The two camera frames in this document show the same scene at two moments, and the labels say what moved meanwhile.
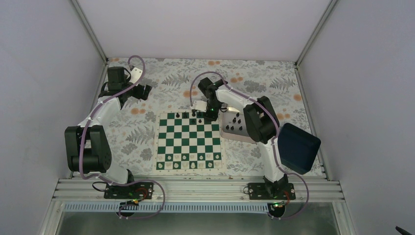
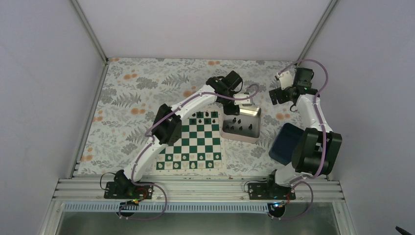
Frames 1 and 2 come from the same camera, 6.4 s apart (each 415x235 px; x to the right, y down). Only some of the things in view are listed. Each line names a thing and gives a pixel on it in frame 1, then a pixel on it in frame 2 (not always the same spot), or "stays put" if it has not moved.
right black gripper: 213,118 to 281,99
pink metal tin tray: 232,126 stays put
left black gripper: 144,96 to 231,111
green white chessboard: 186,142 stays put
